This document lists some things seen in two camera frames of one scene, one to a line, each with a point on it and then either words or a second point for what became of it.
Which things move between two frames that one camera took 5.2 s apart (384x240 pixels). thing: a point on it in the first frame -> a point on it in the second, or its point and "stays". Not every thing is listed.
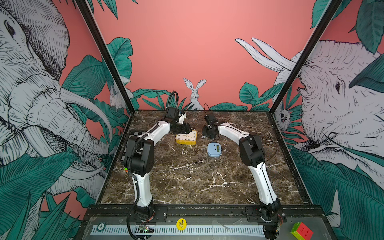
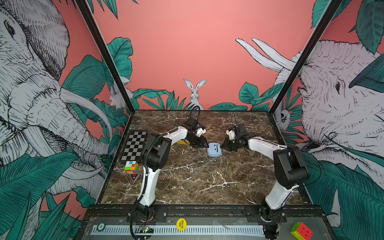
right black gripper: (204, 132) -> (226, 144)
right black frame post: (330, 9) stays
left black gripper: (185, 130) -> (201, 143)
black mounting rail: (203, 212) stays
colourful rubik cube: (301, 230) stays
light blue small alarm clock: (214, 149) stays
